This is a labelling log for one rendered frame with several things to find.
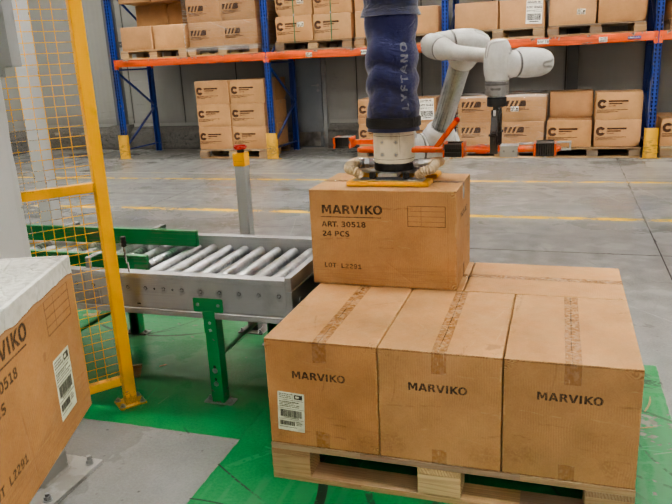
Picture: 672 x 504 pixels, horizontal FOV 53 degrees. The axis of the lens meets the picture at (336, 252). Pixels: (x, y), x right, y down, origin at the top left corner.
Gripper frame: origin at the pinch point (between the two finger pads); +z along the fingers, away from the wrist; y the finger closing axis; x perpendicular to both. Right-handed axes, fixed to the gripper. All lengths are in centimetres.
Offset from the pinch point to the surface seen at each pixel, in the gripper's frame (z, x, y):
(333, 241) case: 35, -62, 22
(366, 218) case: 25, -48, 22
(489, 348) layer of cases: 53, 8, 74
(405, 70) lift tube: -31.6, -34.3, 7.5
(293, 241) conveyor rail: 50, -102, -27
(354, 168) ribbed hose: 6, -55, 13
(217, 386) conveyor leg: 99, -114, 38
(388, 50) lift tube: -39, -40, 12
